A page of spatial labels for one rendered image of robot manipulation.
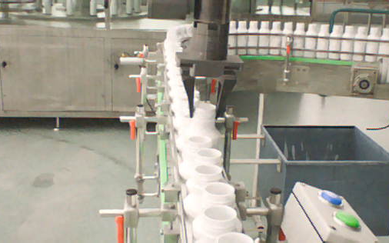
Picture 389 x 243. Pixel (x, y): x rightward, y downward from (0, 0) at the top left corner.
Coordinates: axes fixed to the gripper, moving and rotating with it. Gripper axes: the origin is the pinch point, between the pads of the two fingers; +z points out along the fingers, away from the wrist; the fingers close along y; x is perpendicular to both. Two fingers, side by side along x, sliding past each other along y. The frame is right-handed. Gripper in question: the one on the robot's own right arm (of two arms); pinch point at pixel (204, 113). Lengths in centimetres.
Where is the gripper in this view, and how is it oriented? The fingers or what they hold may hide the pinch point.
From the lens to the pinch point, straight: 79.3
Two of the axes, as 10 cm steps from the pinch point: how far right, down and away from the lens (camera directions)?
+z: -0.8, 9.6, 2.8
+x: 1.0, 2.9, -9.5
